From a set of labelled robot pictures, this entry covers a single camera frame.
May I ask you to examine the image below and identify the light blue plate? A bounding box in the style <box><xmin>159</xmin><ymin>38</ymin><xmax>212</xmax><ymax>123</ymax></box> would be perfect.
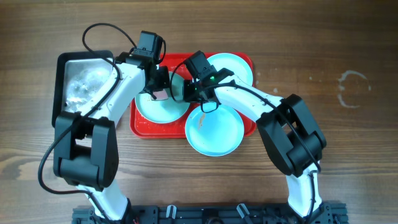
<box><xmin>135</xmin><ymin>73</ymin><xmax>190</xmax><ymax>124</ymax></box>
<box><xmin>185</xmin><ymin>103</ymin><xmax>244</xmax><ymax>157</ymax></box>
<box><xmin>208</xmin><ymin>53</ymin><xmax>254</xmax><ymax>86</ymax></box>

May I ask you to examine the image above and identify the pink sponge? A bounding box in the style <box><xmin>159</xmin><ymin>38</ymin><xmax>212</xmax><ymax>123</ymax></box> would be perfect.
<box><xmin>152</xmin><ymin>89</ymin><xmax>169</xmax><ymax>101</ymax></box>

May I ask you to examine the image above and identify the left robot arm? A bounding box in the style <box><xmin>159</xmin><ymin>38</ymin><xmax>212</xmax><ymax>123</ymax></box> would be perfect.
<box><xmin>48</xmin><ymin>31</ymin><xmax>170</xmax><ymax>223</ymax></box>

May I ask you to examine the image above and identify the red plastic tray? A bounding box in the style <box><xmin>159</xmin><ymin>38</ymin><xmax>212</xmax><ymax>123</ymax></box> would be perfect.
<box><xmin>130</xmin><ymin>52</ymin><xmax>256</xmax><ymax>139</ymax></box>

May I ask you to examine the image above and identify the light blue plate bottom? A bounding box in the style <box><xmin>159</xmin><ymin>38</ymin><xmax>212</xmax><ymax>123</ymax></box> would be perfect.
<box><xmin>185</xmin><ymin>103</ymin><xmax>244</xmax><ymax>157</ymax></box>

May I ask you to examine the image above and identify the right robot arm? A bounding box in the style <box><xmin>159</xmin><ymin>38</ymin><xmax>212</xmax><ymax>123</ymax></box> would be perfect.
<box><xmin>182</xmin><ymin>51</ymin><xmax>326</xmax><ymax>223</ymax></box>

